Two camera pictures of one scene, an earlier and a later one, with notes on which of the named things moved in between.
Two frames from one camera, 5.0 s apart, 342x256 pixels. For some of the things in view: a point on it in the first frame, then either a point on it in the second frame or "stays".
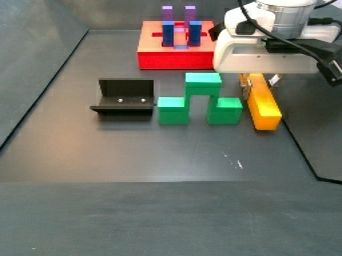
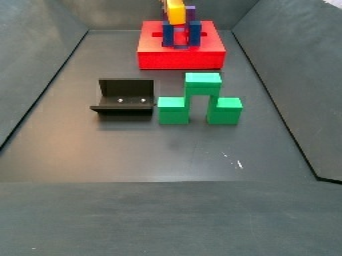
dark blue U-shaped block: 194,38 stays
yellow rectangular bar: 264,105 -> 176,12
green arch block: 225,109 stays
